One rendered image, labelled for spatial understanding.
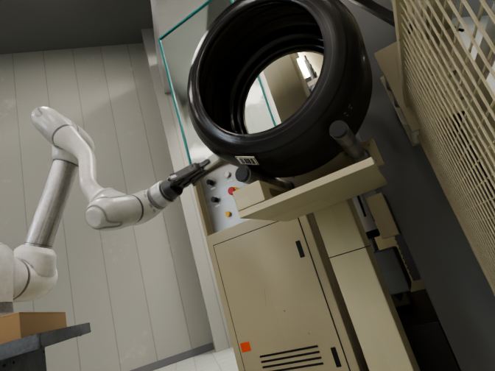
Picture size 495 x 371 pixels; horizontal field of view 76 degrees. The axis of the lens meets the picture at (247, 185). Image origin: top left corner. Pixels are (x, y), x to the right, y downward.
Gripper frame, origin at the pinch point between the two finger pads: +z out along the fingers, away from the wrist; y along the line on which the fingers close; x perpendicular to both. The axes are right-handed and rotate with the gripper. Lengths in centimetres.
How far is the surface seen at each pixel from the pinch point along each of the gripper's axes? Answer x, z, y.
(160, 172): -162, -202, 242
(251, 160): 12.5, 16.6, -10.1
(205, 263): -19, -180, 239
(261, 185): 20.3, 16.2, -9.9
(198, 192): -17, -41, 52
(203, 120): -6.4, 8.7, -11.7
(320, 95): 8.4, 40.7, -11.7
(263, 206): 25.6, 14.4, -10.5
